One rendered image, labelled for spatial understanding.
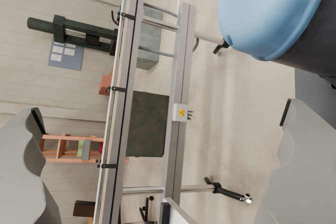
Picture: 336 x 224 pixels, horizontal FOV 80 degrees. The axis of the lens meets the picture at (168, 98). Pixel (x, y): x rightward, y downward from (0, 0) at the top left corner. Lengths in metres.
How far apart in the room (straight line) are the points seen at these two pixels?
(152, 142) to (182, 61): 1.37
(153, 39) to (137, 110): 1.66
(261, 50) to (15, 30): 8.13
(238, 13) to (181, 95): 1.27
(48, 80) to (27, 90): 0.63
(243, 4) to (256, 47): 0.03
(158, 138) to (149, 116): 0.31
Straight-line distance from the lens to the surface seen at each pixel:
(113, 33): 7.01
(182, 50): 1.50
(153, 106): 2.52
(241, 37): 0.17
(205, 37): 1.66
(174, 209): 0.57
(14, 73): 7.82
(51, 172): 7.61
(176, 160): 1.45
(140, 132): 2.50
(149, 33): 3.77
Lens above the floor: 1.12
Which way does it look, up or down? 22 degrees down
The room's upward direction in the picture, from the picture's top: 82 degrees counter-clockwise
